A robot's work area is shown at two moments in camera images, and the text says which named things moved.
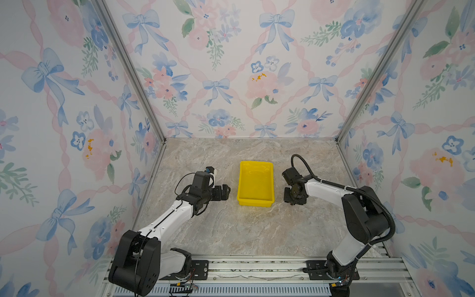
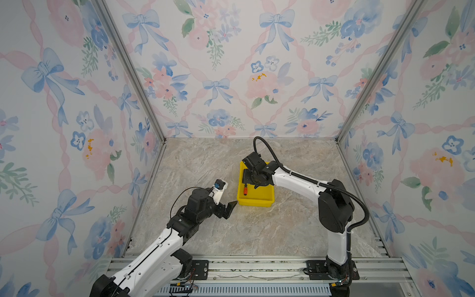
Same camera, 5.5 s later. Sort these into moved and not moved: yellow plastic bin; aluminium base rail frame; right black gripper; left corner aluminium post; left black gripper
Moved: left black gripper; right black gripper
Not moved: left corner aluminium post; yellow plastic bin; aluminium base rail frame
